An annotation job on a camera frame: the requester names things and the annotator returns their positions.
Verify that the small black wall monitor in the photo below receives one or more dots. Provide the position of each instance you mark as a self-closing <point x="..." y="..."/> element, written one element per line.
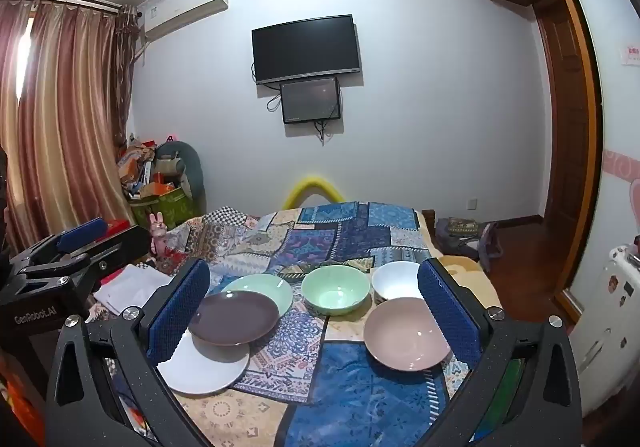
<point x="310" y="99"/>

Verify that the green bag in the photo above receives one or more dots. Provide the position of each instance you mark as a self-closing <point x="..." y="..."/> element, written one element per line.
<point x="167" y="209"/>

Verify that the dark bag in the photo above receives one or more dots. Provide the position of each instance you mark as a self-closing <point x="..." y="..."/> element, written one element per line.
<point x="462" y="232"/>

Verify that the white bowl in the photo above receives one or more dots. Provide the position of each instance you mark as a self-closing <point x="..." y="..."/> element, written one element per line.
<point x="395" y="279"/>

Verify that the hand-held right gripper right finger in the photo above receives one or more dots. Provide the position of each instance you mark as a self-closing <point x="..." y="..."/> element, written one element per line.
<point x="450" y="312"/>

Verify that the white plate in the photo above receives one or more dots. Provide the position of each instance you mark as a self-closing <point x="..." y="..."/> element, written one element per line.
<point x="210" y="369"/>

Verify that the white paper sheets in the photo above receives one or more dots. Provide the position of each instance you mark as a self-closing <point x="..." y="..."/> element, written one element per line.
<point x="132" y="287"/>

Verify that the pink bowl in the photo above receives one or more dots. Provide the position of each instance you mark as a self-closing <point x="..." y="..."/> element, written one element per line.
<point x="405" y="334"/>

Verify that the black wall television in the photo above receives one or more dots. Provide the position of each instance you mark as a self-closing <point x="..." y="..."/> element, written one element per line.
<point x="306" y="49"/>

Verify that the pink heart wall decal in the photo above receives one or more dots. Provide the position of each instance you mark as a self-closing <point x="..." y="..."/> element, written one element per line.
<point x="625" y="169"/>

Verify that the white air conditioner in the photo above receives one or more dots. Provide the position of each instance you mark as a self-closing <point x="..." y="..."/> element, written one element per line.
<point x="182" y="7"/>

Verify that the brown wooden door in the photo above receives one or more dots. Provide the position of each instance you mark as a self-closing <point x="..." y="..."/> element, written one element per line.
<point x="570" y="127"/>

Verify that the white wall socket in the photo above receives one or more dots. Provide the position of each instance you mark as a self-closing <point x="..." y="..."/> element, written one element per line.
<point x="471" y="203"/>

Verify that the green bowl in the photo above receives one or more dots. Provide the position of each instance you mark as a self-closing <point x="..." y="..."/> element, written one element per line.
<point x="335" y="292"/>

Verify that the green plate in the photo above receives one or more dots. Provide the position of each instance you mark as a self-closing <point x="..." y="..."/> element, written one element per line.
<point x="265" y="289"/>

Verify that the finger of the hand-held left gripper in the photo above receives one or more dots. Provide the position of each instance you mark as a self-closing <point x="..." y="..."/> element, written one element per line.
<point x="125" y="249"/>
<point x="82" y="229"/>

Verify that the pink rabbit toy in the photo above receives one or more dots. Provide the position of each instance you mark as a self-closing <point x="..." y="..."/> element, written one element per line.
<point x="159" y="232"/>

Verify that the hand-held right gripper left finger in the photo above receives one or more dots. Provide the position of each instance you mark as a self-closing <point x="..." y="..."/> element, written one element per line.
<point x="177" y="312"/>

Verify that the orange garment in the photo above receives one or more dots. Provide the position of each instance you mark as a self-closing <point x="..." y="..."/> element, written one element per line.
<point x="17" y="407"/>

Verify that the blue patchwork blanket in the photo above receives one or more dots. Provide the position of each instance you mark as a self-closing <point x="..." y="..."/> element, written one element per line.
<point x="330" y="237"/>

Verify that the brown striped curtain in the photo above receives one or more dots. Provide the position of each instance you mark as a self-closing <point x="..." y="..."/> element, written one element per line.
<point x="65" y="117"/>

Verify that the brown plate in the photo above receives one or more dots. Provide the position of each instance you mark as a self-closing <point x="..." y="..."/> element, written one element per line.
<point x="232" y="319"/>

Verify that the beige orange blanket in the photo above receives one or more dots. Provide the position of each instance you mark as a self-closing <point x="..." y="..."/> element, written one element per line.
<point x="465" y="269"/>

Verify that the white suitcase with stickers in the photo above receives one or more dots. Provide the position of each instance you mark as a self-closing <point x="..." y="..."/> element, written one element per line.
<point x="605" y="327"/>

